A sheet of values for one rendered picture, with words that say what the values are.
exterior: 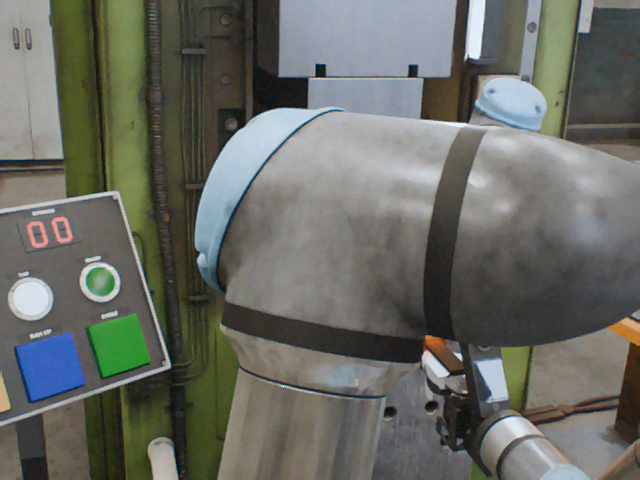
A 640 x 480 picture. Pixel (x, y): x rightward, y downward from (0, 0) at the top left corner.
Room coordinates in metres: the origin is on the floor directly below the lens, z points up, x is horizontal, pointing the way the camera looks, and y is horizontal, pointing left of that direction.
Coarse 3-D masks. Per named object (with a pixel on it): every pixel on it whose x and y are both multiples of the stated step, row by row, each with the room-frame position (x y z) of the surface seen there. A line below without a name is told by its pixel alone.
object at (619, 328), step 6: (618, 324) 1.13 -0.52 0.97; (624, 324) 1.12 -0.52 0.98; (630, 324) 1.12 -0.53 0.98; (636, 324) 1.12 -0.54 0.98; (612, 330) 1.14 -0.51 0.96; (618, 330) 1.13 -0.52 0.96; (624, 330) 1.11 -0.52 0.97; (630, 330) 1.10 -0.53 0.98; (636, 330) 1.10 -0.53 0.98; (624, 336) 1.11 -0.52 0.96; (630, 336) 1.10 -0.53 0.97; (636, 336) 1.09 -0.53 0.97; (636, 342) 1.09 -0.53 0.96
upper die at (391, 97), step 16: (256, 80) 1.55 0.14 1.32; (272, 80) 1.41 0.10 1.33; (288, 80) 1.29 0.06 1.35; (304, 80) 1.19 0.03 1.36; (320, 80) 1.18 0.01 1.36; (336, 80) 1.18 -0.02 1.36; (352, 80) 1.19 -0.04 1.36; (368, 80) 1.20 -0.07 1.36; (384, 80) 1.21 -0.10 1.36; (400, 80) 1.22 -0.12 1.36; (416, 80) 1.23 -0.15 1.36; (256, 96) 1.55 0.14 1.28; (272, 96) 1.41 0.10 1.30; (288, 96) 1.29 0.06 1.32; (304, 96) 1.19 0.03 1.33; (320, 96) 1.18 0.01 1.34; (336, 96) 1.19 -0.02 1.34; (352, 96) 1.19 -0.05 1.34; (368, 96) 1.20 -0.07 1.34; (384, 96) 1.21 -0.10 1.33; (400, 96) 1.22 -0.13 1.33; (416, 96) 1.23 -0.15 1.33; (352, 112) 1.19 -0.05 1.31; (368, 112) 1.20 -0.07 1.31; (384, 112) 1.21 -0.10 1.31; (400, 112) 1.22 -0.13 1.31; (416, 112) 1.23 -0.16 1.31
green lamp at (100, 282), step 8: (88, 272) 0.96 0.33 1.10; (96, 272) 0.96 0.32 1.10; (104, 272) 0.97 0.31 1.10; (88, 280) 0.95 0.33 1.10; (96, 280) 0.96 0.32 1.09; (104, 280) 0.96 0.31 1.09; (112, 280) 0.97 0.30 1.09; (88, 288) 0.94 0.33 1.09; (96, 288) 0.95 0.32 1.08; (104, 288) 0.96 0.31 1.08; (112, 288) 0.96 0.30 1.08; (104, 296) 0.95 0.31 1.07
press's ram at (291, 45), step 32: (256, 0) 1.31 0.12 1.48; (288, 0) 1.16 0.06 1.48; (320, 0) 1.18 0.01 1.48; (352, 0) 1.19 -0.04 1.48; (384, 0) 1.21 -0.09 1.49; (416, 0) 1.22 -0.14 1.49; (448, 0) 1.24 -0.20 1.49; (256, 32) 1.31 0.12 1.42; (288, 32) 1.16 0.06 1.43; (320, 32) 1.18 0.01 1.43; (352, 32) 1.19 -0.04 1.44; (384, 32) 1.21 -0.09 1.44; (416, 32) 1.22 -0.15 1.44; (448, 32) 1.24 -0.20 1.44; (256, 64) 1.31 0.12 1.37; (288, 64) 1.16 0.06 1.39; (320, 64) 1.21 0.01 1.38; (352, 64) 1.19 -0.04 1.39; (384, 64) 1.21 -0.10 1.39; (416, 64) 1.23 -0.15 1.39; (448, 64) 1.24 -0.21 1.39
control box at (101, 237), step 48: (0, 240) 0.91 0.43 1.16; (48, 240) 0.95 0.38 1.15; (96, 240) 0.99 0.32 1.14; (0, 288) 0.88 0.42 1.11; (48, 288) 0.91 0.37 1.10; (144, 288) 1.00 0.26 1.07; (0, 336) 0.85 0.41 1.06; (48, 336) 0.88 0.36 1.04; (144, 336) 0.95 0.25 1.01; (96, 384) 0.88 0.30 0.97
